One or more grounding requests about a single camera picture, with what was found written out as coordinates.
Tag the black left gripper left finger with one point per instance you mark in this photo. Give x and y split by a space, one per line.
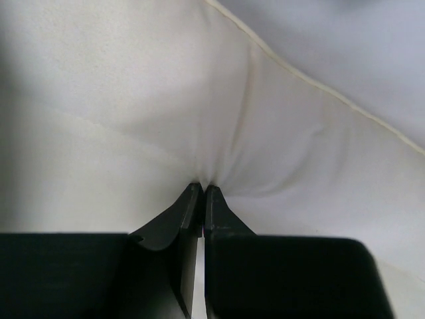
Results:
148 273

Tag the cream white pillow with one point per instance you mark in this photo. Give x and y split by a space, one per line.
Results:
309 115

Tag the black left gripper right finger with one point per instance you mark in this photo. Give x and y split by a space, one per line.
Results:
266 276

